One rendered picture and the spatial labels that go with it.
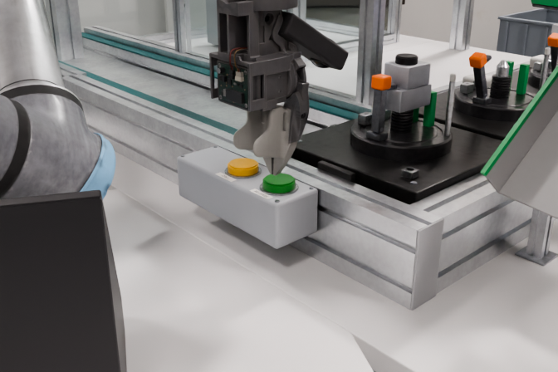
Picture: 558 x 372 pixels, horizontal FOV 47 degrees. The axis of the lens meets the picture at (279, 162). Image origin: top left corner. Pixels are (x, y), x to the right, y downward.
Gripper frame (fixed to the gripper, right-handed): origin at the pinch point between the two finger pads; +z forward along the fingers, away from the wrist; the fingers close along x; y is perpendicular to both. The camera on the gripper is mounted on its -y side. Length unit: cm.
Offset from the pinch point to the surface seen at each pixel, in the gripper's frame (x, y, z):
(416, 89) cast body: 3.6, -21.4, -6.0
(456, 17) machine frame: -61, -128, 3
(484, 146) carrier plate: 10.0, -29.3, 2.3
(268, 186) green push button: 0.3, 1.9, 2.5
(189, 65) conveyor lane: -67, -32, 5
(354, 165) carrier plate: 2.8, -10.5, 2.3
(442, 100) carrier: -7.3, -44.0, 2.3
